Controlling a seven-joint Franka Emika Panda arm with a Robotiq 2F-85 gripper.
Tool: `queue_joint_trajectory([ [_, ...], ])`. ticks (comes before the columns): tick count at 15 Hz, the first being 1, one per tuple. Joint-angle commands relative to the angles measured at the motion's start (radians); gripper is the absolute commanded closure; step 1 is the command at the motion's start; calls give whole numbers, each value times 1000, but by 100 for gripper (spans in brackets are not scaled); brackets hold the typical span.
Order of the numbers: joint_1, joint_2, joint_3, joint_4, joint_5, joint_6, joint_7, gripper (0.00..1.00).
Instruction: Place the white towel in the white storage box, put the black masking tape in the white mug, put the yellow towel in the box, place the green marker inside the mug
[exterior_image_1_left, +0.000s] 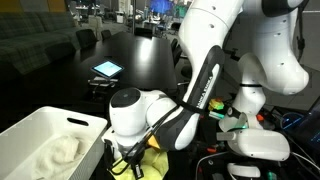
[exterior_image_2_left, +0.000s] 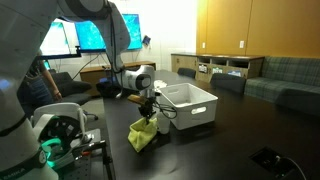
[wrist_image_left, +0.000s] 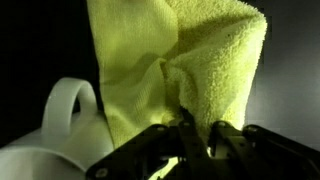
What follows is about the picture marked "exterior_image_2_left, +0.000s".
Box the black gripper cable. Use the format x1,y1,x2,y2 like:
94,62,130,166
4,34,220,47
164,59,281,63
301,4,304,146
107,0,178,120

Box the wall display screen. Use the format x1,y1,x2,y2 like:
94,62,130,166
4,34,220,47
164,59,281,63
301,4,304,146
74,13,144,53
39,21,72,57

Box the white VR headset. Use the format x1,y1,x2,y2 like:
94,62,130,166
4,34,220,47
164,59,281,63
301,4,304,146
30,102,90,171

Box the table power outlet box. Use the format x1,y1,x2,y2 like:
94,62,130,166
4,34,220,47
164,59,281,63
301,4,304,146
249,146,298,179

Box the wooden sideboard cabinet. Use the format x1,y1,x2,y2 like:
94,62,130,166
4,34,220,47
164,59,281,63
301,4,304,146
170,53,266,84

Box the white plastic storage box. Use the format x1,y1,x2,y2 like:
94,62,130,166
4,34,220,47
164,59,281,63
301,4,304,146
159,82,219,131

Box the green plaid sofa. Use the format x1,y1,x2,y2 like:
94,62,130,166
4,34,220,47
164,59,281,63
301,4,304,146
244,55,320,116

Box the white papers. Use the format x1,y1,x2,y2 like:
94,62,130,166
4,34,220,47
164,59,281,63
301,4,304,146
153,78,168,90

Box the black clamp stand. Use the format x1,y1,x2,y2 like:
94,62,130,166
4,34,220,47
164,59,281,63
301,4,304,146
74,139,116,180

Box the black fabric bundle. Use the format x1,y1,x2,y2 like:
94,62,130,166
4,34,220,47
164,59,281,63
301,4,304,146
96,81,123,99

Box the black rolling office chair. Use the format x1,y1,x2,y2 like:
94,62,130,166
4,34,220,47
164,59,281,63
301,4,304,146
49,71,100,122

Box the low wooden bench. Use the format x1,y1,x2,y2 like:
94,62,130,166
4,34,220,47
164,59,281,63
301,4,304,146
79,60,157,88

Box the dark wall control panel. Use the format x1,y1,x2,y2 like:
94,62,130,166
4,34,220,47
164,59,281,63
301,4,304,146
142,35,152,47

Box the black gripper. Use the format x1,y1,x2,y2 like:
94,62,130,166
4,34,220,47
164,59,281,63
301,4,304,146
139,96,158,125

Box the yellow-green microfibre cloth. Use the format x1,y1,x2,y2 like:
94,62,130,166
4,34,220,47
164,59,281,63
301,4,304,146
127,116,159,153

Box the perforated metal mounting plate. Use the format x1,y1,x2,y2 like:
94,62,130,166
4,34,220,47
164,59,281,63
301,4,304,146
63,128,113,180

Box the person with long hair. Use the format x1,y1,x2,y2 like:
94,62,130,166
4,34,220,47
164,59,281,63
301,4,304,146
18,49,64,118

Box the grey outlet cable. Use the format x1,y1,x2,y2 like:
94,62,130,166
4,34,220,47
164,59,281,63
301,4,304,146
275,155,308,180

